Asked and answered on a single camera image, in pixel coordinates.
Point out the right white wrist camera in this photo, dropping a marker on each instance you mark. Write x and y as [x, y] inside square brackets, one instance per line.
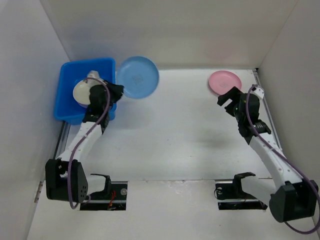
[258, 91]

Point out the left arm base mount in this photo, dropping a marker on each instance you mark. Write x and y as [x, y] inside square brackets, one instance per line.
[105, 194]

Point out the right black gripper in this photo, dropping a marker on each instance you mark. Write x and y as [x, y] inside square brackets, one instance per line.
[231, 100]

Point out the pink plate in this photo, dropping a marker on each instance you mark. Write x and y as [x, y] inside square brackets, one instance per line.
[220, 82]

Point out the aluminium table rail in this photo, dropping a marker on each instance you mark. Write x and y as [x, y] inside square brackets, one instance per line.
[267, 109]
[62, 139]

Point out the blue plastic bin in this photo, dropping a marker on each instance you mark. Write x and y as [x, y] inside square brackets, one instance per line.
[66, 108]

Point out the left aluminium table rail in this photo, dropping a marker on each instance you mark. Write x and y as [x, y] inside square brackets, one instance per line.
[62, 139]

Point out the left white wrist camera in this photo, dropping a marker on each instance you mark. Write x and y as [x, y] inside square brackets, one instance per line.
[93, 74]

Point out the purple plate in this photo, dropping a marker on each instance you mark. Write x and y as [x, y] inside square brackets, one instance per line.
[83, 105]

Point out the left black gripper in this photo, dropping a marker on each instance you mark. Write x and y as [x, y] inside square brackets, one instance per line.
[117, 89]

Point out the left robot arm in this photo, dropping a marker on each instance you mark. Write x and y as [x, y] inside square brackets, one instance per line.
[65, 178]

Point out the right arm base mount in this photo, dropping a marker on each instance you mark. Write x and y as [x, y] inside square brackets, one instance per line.
[230, 195]

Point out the blue plate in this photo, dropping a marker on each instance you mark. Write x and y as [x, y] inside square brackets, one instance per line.
[139, 76]

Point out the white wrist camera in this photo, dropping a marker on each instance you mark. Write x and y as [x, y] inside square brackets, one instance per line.
[93, 74]
[258, 91]

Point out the right aluminium table rail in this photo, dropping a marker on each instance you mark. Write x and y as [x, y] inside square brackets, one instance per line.
[267, 109]

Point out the cream plate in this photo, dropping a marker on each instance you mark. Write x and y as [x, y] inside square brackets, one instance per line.
[81, 91]

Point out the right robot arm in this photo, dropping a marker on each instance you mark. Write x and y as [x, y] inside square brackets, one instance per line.
[293, 196]

